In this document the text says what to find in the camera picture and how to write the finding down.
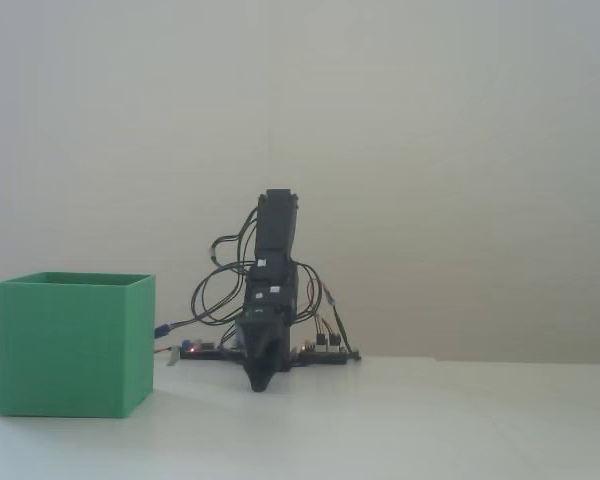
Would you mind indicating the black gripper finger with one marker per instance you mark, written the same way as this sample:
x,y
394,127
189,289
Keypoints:
x,y
280,350
254,350

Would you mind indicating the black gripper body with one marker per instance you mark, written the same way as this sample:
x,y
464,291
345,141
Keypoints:
x,y
275,302

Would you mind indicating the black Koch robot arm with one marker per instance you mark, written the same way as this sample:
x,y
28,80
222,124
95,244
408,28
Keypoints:
x,y
277,225

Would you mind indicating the green plastic bin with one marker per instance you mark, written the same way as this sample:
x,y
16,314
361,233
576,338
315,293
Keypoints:
x,y
65,350

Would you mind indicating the circuit board with blue parts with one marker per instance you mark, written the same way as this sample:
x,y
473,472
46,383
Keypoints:
x,y
205,351

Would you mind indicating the gray tape strip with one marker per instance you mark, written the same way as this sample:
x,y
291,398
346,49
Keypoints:
x,y
172,357

